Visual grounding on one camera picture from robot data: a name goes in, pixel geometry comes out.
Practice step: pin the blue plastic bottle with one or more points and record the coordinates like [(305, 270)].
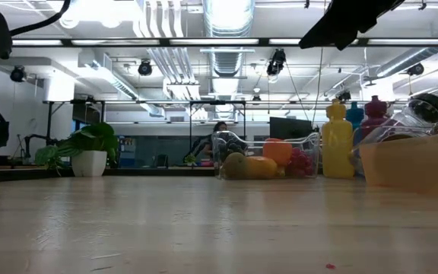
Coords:
[(356, 116)]

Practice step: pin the purple plastic bottle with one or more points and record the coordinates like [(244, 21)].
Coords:
[(375, 114)]

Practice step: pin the yellow plastic bottle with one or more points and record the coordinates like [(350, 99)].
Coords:
[(337, 144)]

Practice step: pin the orange round container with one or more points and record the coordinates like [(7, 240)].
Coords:
[(278, 151)]

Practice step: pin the red toy grapes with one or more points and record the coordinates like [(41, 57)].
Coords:
[(300, 161)]

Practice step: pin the orange toy fruit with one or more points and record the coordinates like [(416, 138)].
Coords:
[(262, 168)]

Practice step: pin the brown toy kiwi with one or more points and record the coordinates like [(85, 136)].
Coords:
[(235, 166)]

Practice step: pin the black background robot arm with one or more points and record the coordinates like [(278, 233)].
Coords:
[(38, 137)]

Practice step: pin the black ceiling spotlight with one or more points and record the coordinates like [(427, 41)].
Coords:
[(276, 62), (145, 68), (17, 74), (416, 69)]

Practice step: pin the clear plastic bin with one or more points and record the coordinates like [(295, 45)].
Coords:
[(257, 144), (356, 152)]

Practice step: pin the orange translucent bin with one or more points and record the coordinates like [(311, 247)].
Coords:
[(413, 167)]

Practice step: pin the person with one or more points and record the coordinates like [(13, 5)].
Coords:
[(219, 127)]

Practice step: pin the potted green plant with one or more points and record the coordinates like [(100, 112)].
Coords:
[(89, 141)]

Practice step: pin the silver air duct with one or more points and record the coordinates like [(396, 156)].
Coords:
[(228, 61)]

